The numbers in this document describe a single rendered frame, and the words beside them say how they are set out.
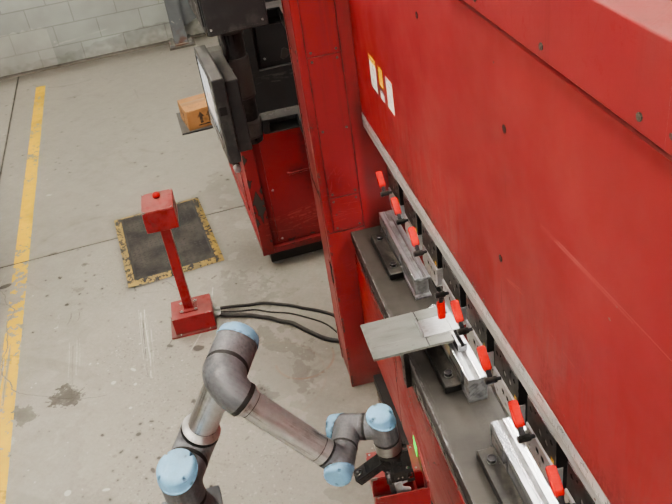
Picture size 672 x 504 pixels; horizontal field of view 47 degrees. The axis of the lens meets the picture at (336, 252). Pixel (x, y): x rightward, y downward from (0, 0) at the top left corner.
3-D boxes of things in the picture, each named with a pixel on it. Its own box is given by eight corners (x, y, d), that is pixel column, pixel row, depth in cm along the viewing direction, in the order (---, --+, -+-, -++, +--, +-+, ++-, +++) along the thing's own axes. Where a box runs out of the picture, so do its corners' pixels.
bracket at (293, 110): (261, 126, 366) (258, 112, 362) (312, 115, 368) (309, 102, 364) (274, 163, 333) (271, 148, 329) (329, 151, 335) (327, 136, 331)
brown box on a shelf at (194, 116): (176, 114, 432) (171, 93, 425) (222, 104, 436) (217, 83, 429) (182, 135, 408) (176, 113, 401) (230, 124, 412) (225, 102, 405)
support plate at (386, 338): (360, 327, 259) (359, 324, 258) (436, 308, 262) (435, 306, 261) (374, 361, 244) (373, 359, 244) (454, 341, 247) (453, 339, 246)
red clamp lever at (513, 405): (506, 401, 179) (519, 443, 176) (523, 397, 179) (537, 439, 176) (504, 402, 180) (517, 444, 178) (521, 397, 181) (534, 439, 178)
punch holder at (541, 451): (525, 444, 186) (525, 394, 177) (558, 435, 187) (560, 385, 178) (553, 493, 174) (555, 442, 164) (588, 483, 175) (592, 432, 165)
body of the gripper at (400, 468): (416, 482, 224) (409, 455, 217) (387, 490, 224) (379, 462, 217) (410, 462, 230) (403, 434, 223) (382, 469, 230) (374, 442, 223)
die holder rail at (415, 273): (380, 231, 327) (378, 212, 321) (394, 228, 327) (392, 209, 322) (416, 300, 285) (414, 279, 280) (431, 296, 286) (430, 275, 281)
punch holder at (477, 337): (466, 340, 219) (464, 294, 210) (495, 333, 220) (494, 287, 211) (486, 375, 207) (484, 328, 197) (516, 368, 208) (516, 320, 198)
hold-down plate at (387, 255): (371, 240, 322) (370, 234, 320) (383, 237, 322) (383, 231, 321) (390, 281, 297) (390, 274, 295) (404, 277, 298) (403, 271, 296)
